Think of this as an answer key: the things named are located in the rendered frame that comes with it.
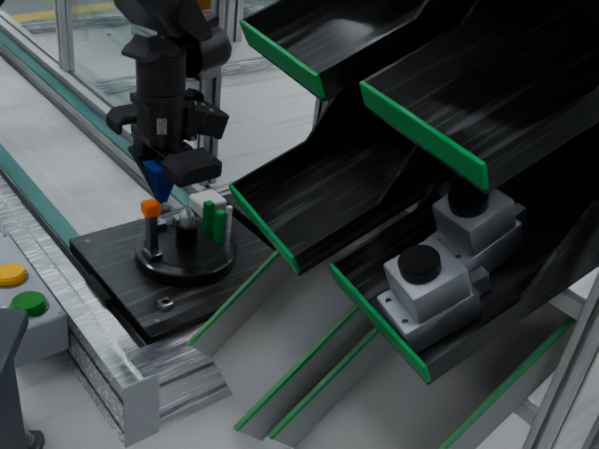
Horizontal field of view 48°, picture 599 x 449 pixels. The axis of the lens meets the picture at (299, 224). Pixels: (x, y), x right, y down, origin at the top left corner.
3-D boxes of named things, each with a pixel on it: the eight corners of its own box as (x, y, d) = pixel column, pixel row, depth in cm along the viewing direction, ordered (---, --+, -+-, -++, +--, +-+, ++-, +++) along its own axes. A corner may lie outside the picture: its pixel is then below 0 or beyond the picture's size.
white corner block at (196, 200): (202, 229, 105) (203, 207, 103) (187, 216, 108) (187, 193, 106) (227, 221, 108) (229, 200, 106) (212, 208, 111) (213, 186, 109)
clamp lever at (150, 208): (149, 256, 89) (147, 208, 85) (142, 248, 91) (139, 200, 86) (173, 248, 91) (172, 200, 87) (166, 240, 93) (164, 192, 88)
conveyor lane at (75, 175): (151, 400, 87) (151, 343, 81) (-47, 139, 139) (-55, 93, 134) (319, 323, 103) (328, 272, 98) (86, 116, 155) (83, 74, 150)
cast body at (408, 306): (411, 358, 50) (395, 300, 46) (381, 319, 53) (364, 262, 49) (505, 303, 51) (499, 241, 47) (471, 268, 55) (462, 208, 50)
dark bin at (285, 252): (299, 277, 58) (273, 217, 53) (235, 202, 67) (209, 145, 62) (548, 119, 63) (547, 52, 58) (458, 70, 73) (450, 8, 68)
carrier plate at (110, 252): (150, 349, 82) (150, 336, 81) (69, 249, 97) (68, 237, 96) (303, 287, 96) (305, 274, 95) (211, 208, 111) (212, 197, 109)
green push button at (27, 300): (20, 326, 82) (18, 314, 81) (8, 308, 85) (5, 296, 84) (52, 315, 85) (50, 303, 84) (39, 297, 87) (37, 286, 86)
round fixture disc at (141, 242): (166, 300, 87) (167, 288, 86) (117, 246, 96) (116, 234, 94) (255, 267, 95) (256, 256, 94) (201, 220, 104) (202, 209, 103)
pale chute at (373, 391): (364, 559, 58) (338, 553, 55) (292, 445, 68) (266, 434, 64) (598, 329, 57) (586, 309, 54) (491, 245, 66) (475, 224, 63)
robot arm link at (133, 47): (153, 45, 71) (205, 27, 78) (111, 32, 73) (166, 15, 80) (153, 106, 75) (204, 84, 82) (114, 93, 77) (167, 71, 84)
